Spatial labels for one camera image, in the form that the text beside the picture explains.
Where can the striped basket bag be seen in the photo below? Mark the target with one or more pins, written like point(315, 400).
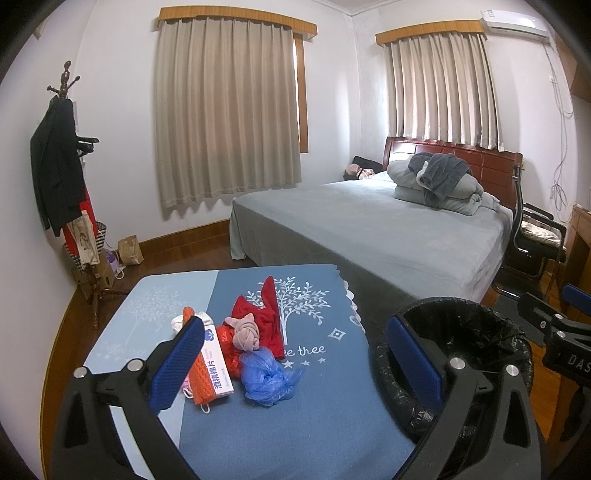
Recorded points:
point(100, 241)

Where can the wooden desk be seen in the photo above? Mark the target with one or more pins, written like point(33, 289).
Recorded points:
point(576, 269)

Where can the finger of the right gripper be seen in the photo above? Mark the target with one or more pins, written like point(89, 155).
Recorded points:
point(559, 332)
point(577, 298)

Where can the right wooden curtain pelmet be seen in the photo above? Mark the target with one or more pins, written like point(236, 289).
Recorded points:
point(448, 26)

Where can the black trash bin bag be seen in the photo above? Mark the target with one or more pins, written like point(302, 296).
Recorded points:
point(457, 327)

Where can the black hanging jacket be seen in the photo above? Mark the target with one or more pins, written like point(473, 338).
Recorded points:
point(57, 174)

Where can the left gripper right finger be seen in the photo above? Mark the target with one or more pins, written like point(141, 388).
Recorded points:
point(484, 427)

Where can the red cloth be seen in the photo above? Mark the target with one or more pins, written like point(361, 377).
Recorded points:
point(266, 317)

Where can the right beige curtain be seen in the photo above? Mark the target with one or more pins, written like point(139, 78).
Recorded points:
point(441, 87)

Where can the red plastic bag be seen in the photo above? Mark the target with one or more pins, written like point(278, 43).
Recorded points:
point(230, 353)

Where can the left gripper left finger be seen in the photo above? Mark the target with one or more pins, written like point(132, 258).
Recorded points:
point(87, 444)

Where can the folded grey quilt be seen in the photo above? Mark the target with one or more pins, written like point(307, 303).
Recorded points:
point(466, 198)

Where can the blue plastic bag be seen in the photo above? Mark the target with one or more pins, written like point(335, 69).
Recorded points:
point(265, 380)

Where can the white blue swab box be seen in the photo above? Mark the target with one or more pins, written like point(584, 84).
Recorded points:
point(213, 358)

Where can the dark grey towel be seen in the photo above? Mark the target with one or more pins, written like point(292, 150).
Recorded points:
point(438, 174)

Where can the beige curtain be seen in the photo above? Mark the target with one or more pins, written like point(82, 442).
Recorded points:
point(225, 109)
point(441, 87)

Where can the white tissue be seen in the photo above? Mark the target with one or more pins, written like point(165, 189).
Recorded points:
point(178, 322)

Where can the pink rolled sock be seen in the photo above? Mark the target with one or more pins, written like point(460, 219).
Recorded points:
point(246, 335)

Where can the left beige curtain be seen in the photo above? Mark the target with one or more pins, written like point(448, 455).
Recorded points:
point(225, 109)

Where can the black pink item behind bed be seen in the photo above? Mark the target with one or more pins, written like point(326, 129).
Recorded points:
point(362, 168)

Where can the red hanging bag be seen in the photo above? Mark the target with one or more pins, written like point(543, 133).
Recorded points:
point(85, 205)

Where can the bed with grey sheet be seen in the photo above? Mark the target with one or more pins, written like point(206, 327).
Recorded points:
point(391, 252)

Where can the black office chair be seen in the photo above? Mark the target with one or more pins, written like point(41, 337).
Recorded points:
point(535, 251)

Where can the wooden curtain pelmet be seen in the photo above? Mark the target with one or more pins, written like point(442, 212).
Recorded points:
point(189, 12)
point(448, 26)

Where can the orange foam net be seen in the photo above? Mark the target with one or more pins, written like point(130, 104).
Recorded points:
point(199, 380)

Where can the brown paper bag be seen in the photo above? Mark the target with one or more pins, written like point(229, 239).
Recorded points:
point(129, 251)

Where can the white air conditioner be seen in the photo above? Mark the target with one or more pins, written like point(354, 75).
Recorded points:
point(515, 24)

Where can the left wooden curtain pelmet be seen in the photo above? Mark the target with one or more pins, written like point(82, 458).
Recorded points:
point(189, 12)

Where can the beige canvas tote bag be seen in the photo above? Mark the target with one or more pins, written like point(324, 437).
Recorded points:
point(82, 232)

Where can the blue tree-print tablecloth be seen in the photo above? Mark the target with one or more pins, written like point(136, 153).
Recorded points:
point(296, 397)

